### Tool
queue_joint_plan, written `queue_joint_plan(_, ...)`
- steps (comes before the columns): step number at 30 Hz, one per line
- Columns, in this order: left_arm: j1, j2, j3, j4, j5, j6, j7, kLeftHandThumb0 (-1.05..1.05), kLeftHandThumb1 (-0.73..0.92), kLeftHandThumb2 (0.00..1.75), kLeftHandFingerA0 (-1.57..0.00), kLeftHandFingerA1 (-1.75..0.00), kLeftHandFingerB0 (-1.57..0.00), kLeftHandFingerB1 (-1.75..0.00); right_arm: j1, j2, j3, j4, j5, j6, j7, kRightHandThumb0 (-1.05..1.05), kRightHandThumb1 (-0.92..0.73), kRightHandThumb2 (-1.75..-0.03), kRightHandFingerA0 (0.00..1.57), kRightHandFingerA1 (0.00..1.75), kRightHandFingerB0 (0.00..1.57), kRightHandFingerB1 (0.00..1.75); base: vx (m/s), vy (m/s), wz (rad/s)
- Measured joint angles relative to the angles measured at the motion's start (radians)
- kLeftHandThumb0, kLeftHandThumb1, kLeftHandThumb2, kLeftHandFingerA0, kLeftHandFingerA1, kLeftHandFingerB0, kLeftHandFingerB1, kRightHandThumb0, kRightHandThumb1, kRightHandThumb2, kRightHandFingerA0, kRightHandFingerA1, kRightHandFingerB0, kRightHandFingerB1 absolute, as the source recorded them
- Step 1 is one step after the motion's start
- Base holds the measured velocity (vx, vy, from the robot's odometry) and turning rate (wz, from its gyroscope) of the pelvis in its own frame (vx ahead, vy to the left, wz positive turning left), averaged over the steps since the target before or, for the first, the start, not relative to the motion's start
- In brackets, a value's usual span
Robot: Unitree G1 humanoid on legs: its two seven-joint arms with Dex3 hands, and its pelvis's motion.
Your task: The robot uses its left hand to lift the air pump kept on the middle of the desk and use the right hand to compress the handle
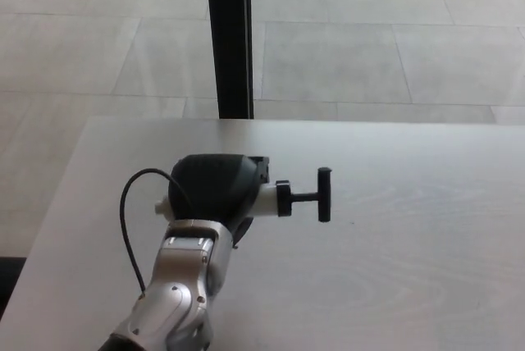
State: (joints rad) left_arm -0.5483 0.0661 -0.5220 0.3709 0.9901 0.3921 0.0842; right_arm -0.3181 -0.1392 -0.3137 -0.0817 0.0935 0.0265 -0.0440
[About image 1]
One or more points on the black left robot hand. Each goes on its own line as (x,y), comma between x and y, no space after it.
(209,187)

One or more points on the black vertical metal post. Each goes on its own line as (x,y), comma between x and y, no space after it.
(229,39)

